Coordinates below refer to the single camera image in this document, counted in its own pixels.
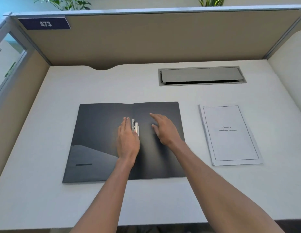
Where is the person's right hand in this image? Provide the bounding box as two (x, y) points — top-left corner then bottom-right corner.
(149, 113), (184, 148)

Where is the person's left hand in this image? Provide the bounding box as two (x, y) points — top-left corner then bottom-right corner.
(117, 117), (141, 164)

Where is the person's right forearm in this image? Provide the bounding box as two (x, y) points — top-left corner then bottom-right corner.
(169, 140), (286, 233)

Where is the person's left forearm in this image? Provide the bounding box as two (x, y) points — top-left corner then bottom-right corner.
(70, 158), (137, 233)

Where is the metal folder clip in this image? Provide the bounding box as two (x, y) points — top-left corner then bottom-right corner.
(131, 118), (140, 137)

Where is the black open folder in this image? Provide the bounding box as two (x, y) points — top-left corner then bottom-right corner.
(62, 102), (186, 184)

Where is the white printed paper stack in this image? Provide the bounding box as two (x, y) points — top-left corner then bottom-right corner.
(198, 105), (264, 167)

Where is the beige cubicle partition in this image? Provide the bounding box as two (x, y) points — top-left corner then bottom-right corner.
(4, 5), (301, 71)

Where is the blue number sign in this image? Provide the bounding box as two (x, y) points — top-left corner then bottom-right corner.
(18, 17), (71, 30)

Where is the glass side partition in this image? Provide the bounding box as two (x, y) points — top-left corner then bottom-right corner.
(0, 17), (52, 185)

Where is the broad-leaf green plant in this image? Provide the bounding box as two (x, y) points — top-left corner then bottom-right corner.
(33, 0), (92, 11)

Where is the narrow-leaf green plant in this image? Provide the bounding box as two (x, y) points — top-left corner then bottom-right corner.
(195, 0), (226, 7)

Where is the white side partition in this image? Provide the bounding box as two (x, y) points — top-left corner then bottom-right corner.
(263, 17), (301, 119)

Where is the grey desk cable hatch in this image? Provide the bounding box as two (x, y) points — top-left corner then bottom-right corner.
(158, 66), (247, 87)

